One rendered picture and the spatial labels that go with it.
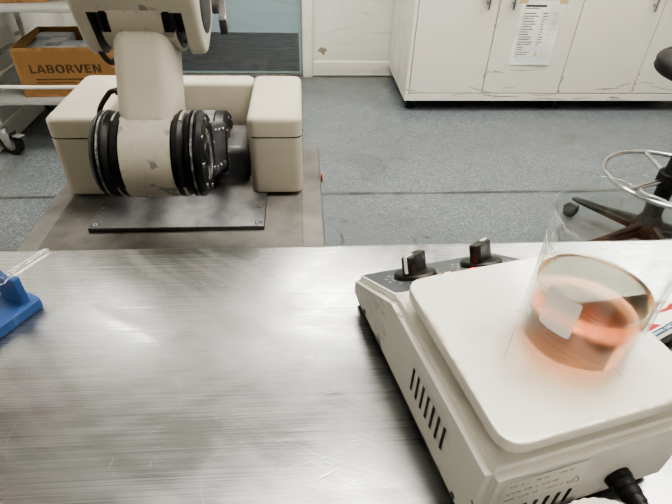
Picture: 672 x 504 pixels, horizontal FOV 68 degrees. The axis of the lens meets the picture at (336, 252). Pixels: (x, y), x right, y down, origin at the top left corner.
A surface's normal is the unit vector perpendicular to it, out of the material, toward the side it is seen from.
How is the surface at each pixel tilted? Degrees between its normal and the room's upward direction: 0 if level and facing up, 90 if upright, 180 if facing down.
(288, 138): 90
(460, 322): 0
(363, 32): 90
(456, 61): 90
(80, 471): 0
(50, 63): 91
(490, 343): 0
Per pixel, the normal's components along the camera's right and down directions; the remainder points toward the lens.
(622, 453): 0.29, 0.59
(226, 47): 0.06, 0.61
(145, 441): 0.03, -0.79
